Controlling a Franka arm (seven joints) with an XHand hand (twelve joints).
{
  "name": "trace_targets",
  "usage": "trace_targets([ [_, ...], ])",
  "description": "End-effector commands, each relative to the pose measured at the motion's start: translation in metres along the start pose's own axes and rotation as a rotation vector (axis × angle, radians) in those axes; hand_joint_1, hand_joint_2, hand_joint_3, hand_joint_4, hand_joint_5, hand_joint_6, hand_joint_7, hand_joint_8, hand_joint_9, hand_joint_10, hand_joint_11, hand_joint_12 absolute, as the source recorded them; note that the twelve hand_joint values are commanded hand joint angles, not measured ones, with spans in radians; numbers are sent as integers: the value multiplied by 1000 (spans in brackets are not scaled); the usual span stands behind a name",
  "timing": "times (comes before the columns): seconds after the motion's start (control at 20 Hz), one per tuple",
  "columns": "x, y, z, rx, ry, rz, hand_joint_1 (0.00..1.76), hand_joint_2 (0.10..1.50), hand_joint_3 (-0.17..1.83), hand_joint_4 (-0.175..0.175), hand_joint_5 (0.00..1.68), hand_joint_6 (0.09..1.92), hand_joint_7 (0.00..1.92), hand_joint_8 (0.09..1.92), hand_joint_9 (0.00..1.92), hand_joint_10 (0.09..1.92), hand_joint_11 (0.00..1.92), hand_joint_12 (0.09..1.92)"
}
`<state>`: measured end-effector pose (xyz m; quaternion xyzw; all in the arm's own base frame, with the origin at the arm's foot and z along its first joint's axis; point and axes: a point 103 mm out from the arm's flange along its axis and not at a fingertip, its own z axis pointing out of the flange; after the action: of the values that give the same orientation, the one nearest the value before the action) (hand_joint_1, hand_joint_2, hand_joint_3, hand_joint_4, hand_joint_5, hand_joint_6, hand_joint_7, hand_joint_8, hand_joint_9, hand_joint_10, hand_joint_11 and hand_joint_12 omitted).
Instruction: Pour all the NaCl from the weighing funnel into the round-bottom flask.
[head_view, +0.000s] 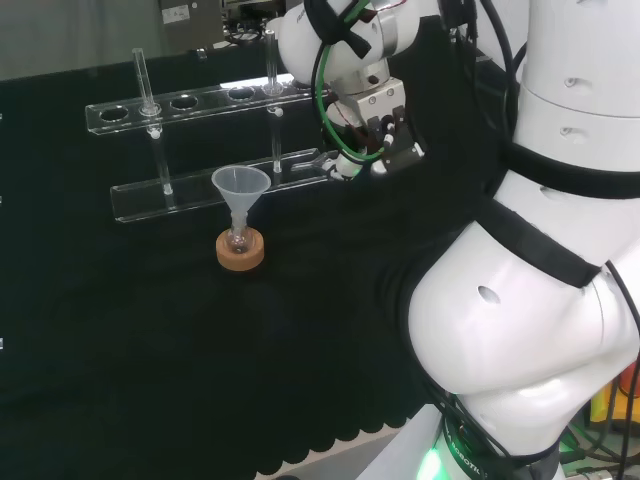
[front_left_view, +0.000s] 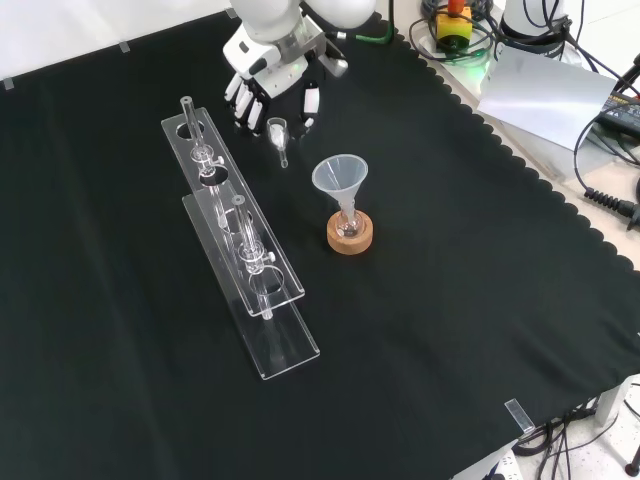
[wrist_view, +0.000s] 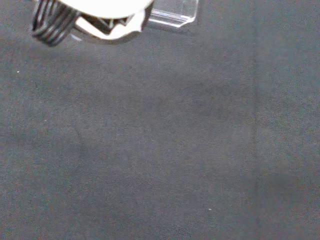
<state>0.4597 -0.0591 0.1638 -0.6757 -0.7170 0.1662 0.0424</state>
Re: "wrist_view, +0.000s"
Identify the black bench cloth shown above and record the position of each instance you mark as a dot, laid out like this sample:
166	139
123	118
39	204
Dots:
160	140

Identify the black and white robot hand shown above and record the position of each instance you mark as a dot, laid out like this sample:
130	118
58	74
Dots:
107	7

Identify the clear acrylic funnel stand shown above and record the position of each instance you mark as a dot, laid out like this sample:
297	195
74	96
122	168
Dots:
175	13

